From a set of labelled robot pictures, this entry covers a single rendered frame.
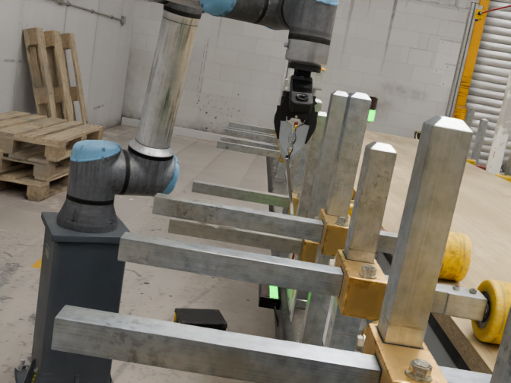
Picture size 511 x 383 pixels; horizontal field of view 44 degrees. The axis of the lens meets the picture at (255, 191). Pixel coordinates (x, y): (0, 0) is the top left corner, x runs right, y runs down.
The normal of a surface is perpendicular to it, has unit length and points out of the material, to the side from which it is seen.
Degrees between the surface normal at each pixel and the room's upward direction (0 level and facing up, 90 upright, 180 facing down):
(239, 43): 90
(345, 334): 90
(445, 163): 90
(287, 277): 90
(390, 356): 0
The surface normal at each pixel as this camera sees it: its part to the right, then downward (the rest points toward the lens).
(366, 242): -0.01, 0.20
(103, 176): 0.49, 0.25
